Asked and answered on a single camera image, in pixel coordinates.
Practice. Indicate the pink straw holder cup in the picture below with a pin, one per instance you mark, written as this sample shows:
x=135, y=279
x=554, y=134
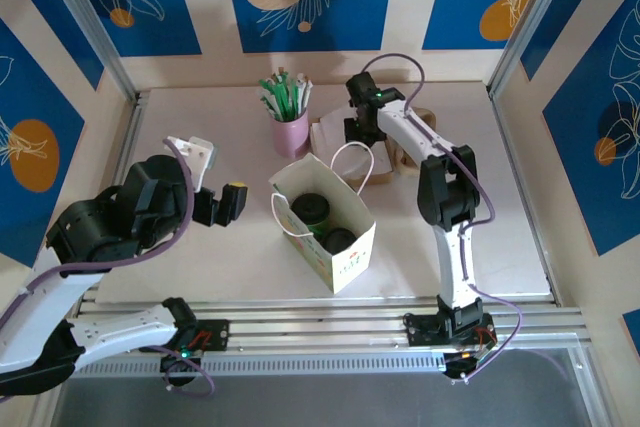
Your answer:
x=290, y=139

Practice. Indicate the green white paper coffee cup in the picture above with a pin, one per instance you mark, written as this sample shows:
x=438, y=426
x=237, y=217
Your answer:
x=321, y=227

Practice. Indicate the black controller board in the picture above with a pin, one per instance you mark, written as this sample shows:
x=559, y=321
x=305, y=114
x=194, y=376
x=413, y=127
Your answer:
x=180, y=359
x=462, y=362

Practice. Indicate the white wrapped straw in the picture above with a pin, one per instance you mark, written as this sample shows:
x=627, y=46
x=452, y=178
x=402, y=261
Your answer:
x=304, y=96
x=297, y=94

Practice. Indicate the white paper napkin stack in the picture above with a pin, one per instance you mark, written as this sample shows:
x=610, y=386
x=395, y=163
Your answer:
x=327, y=134

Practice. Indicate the green striped wrapped straw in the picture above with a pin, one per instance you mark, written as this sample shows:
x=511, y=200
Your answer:
x=270, y=97
x=284, y=92
x=270, y=106

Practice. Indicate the aluminium side rail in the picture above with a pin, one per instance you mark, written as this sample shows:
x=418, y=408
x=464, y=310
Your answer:
x=515, y=167
x=132, y=122

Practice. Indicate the brown pulp cup carrier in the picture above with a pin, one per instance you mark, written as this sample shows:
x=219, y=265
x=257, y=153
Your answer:
x=404, y=163

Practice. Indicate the black plastic cup lid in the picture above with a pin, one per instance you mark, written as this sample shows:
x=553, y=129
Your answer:
x=340, y=239
x=309, y=206

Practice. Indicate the aluminium frame post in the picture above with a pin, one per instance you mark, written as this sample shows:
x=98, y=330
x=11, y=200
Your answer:
x=87, y=12
x=536, y=12

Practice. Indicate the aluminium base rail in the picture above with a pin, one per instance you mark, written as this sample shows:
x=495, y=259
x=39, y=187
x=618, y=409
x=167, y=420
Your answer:
x=320, y=322

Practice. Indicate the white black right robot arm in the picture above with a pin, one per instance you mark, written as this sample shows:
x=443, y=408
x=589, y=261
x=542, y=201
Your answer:
x=415, y=132

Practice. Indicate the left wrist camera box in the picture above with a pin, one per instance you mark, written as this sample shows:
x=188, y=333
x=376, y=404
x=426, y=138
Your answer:
x=197, y=154

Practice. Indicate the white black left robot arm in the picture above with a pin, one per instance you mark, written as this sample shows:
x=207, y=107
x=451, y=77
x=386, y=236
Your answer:
x=50, y=297

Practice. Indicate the brown cardboard napkin tray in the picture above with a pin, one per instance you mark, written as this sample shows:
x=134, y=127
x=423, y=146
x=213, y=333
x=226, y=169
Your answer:
x=382, y=178

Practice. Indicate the white paper takeout bag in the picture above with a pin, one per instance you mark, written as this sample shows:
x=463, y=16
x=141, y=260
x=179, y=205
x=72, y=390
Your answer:
x=350, y=262

